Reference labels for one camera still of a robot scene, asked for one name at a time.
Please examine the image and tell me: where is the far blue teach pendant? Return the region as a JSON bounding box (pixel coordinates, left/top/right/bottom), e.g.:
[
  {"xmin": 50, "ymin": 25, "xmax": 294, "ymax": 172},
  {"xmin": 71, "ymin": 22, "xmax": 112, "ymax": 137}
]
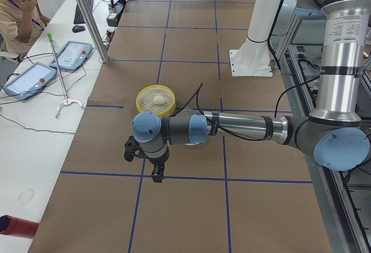
[{"xmin": 57, "ymin": 41, "xmax": 93, "ymax": 71}]

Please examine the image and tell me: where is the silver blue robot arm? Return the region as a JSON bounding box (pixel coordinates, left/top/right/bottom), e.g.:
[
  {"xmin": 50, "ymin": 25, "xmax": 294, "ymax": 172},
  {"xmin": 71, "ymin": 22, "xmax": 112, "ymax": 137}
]
[{"xmin": 124, "ymin": 0, "xmax": 370, "ymax": 182}]

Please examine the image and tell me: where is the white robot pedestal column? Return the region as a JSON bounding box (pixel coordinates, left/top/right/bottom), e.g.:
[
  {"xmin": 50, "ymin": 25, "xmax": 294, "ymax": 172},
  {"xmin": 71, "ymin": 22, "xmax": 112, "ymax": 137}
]
[{"xmin": 230, "ymin": 0, "xmax": 281, "ymax": 77}]

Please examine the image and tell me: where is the seated person beige shirt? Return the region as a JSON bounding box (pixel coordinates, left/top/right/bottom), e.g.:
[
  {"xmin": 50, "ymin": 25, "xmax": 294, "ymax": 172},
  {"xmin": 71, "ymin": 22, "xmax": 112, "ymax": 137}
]
[{"xmin": 1, "ymin": 0, "xmax": 50, "ymax": 56}]

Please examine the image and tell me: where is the near blue teach pendant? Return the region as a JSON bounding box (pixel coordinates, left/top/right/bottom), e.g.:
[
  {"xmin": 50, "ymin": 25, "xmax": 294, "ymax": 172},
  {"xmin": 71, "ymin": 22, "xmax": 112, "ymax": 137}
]
[{"xmin": 3, "ymin": 62, "xmax": 57, "ymax": 100}]

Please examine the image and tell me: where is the black power adapter box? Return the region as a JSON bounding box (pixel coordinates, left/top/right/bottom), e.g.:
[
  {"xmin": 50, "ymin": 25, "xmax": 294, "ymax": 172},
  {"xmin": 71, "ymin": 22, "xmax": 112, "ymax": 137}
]
[{"xmin": 106, "ymin": 3, "xmax": 124, "ymax": 27}]

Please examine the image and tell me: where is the black keyboard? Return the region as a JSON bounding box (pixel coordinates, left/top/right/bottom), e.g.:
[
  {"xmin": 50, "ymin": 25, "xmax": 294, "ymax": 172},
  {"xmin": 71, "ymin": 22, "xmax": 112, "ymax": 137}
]
[{"xmin": 73, "ymin": 0, "xmax": 94, "ymax": 25}]

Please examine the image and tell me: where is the aluminium frame post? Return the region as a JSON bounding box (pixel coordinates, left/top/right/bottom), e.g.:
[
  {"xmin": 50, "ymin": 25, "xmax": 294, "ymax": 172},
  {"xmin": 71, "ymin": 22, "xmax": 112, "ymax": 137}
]
[{"xmin": 76, "ymin": 0, "xmax": 109, "ymax": 63}]

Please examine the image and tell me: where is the metal reacher grabber tool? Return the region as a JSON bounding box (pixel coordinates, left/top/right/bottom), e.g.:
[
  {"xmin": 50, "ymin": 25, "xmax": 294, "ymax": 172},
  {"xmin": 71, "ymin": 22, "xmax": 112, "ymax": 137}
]
[{"xmin": 47, "ymin": 33, "xmax": 85, "ymax": 119}]

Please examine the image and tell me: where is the white steamed bun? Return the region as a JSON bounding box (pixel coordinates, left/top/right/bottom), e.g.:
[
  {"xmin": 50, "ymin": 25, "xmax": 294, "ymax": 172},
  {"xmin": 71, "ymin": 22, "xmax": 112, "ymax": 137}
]
[{"xmin": 153, "ymin": 95, "xmax": 166, "ymax": 105}]

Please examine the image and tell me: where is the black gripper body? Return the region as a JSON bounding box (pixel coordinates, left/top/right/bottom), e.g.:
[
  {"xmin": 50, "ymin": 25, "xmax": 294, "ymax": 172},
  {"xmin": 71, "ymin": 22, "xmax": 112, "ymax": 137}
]
[{"xmin": 150, "ymin": 157, "xmax": 167, "ymax": 167}]

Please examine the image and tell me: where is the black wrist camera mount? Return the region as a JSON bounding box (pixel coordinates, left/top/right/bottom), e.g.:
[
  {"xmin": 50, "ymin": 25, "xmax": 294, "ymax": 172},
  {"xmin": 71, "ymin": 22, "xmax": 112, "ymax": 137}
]
[{"xmin": 123, "ymin": 135, "xmax": 147, "ymax": 162}]

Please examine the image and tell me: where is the yellow bamboo steamer basket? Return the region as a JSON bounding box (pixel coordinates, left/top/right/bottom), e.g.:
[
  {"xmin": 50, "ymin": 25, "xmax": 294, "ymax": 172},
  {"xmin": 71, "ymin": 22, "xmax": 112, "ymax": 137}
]
[{"xmin": 136, "ymin": 85, "xmax": 176, "ymax": 117}]

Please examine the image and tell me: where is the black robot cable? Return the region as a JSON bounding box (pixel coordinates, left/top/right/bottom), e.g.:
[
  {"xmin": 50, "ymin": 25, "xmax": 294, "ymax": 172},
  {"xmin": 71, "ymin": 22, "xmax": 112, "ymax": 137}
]
[{"xmin": 170, "ymin": 82, "xmax": 319, "ymax": 141}]

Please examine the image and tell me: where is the blue teach pendant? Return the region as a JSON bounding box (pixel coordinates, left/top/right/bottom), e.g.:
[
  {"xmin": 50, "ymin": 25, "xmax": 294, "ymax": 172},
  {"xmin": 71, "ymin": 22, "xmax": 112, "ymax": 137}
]
[
  {"xmin": 3, "ymin": 62, "xmax": 57, "ymax": 100},
  {"xmin": 57, "ymin": 41, "xmax": 93, "ymax": 71}
]

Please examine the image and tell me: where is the light blue plate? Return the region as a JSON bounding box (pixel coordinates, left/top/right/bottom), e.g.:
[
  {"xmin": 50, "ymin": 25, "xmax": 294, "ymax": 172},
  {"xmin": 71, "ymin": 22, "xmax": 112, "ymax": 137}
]
[{"xmin": 183, "ymin": 142, "xmax": 200, "ymax": 146}]

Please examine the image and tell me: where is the black computer mouse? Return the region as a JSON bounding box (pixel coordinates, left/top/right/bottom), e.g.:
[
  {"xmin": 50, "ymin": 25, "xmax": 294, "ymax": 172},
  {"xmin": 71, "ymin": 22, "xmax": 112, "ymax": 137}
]
[{"xmin": 72, "ymin": 25, "xmax": 86, "ymax": 33}]

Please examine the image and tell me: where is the red cylinder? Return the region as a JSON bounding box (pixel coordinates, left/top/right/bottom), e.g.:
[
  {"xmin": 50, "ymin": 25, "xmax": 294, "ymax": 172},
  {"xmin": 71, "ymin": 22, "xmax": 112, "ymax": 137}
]
[{"xmin": 1, "ymin": 215, "xmax": 39, "ymax": 239}]

